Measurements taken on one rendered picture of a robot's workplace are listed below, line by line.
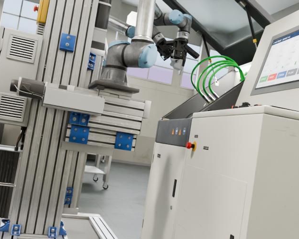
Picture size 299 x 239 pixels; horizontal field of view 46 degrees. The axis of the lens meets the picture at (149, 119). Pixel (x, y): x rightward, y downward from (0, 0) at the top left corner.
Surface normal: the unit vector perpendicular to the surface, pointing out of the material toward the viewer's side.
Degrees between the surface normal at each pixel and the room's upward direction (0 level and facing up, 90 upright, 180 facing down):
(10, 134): 90
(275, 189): 90
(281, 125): 90
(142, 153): 90
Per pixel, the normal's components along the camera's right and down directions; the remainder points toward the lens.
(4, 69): 0.33, 0.00
